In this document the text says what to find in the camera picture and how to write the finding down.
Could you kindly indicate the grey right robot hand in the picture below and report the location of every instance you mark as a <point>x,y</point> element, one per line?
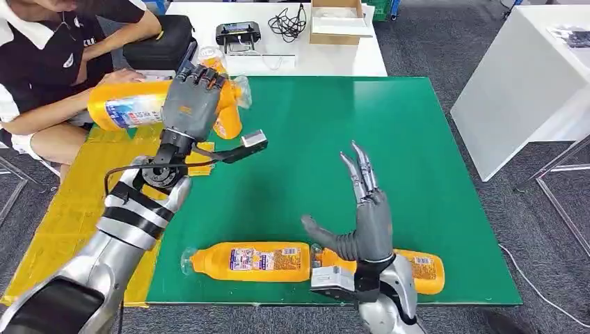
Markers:
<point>373,226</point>

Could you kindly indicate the metal table frame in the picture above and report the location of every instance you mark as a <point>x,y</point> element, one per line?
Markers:
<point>560,207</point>

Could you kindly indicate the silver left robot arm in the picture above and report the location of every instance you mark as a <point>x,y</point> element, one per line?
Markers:
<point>106,258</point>

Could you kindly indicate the person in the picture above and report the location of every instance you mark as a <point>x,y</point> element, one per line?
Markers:
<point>41,60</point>

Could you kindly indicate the metal chair frame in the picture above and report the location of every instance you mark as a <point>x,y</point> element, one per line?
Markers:
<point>16,180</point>

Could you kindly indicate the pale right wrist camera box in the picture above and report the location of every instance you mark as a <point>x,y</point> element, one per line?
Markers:
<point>332,279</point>

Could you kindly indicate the green table mat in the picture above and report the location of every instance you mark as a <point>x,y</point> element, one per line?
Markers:
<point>299,138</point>

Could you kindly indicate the black bag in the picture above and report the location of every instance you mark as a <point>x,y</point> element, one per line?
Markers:
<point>159,44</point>

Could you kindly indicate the open cardboard box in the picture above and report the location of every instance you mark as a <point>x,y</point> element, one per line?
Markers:
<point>334,32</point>

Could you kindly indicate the long white table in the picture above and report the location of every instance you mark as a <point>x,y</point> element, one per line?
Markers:
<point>332,60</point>

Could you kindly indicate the green plastic crate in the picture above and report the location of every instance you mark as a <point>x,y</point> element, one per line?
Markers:
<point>380,9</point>

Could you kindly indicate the yellow plastic sheet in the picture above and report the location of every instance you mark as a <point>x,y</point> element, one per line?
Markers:
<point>55,221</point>

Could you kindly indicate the blue metal rack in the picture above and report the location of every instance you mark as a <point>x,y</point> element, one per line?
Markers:
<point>395,8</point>

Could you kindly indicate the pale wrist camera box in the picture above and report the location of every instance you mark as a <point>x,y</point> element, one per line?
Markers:
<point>254,139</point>
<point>332,279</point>

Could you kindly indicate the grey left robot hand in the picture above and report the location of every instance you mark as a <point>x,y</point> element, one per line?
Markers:
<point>191,106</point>

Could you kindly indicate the person's hand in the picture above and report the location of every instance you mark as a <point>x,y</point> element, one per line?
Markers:
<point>120,77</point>

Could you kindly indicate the orange drink bottle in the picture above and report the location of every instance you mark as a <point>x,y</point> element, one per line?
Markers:
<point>124,108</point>
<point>258,262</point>
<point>426,274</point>
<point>228,120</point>

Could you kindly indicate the white side table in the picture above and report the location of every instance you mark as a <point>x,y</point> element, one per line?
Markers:
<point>511,99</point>

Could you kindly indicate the white paper card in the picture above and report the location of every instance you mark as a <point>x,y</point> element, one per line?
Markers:
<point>159,74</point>

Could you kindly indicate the blue item on side table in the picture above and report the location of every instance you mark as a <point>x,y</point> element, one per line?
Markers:
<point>574,38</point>

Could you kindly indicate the black remote controller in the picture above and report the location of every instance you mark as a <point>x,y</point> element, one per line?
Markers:
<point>238,33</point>

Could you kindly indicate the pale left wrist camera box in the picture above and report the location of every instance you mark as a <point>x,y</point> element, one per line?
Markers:
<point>254,139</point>

